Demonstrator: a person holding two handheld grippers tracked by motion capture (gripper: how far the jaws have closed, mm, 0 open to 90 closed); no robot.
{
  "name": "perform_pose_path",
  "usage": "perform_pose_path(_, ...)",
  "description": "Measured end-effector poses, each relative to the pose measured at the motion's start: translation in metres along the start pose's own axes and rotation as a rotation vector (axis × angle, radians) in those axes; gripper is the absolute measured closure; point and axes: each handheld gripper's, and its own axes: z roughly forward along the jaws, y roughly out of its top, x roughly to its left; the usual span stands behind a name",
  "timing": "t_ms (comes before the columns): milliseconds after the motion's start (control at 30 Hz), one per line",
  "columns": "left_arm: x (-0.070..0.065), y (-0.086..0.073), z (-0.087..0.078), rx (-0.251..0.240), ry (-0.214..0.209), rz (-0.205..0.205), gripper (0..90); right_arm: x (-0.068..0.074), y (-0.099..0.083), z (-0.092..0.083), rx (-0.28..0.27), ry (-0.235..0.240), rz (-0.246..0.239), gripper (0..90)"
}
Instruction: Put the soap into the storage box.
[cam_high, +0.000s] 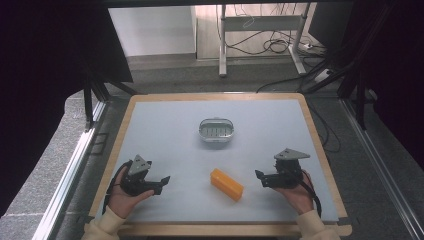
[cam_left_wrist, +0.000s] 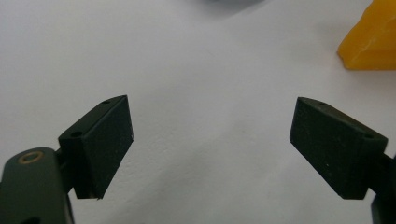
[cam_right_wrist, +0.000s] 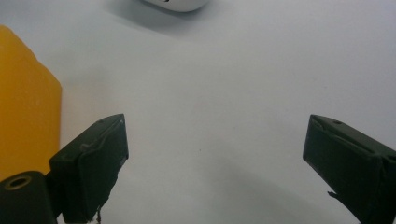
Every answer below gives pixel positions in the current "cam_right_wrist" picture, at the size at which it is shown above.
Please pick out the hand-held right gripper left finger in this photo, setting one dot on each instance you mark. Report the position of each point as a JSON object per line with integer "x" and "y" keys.
{"x": 90, "y": 168}

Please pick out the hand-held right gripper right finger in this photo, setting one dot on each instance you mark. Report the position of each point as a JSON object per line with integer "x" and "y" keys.
{"x": 351, "y": 161}

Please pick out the yellow plastic container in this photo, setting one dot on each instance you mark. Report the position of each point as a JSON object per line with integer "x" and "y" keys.
{"x": 25, "y": 105}

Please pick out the white rounded object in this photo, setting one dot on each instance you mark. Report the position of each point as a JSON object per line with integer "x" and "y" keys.
{"x": 177, "y": 3}

